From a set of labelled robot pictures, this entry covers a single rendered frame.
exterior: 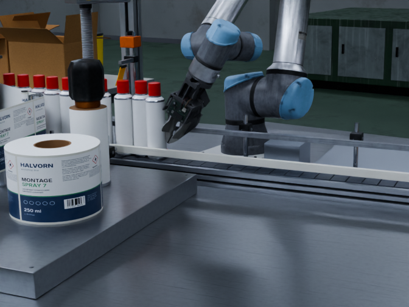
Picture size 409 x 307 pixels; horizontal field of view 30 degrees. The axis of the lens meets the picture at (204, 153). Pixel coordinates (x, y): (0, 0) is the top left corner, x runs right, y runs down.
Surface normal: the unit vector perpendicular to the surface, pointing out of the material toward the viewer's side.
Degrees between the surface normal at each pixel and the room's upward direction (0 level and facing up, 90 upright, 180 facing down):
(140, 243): 0
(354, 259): 0
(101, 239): 90
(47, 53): 90
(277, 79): 73
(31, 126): 90
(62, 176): 90
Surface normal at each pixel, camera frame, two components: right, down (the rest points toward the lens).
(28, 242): -0.01, -0.97
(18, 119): 0.94, 0.07
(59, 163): 0.33, 0.23
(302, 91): 0.76, 0.22
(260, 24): -0.55, 0.22
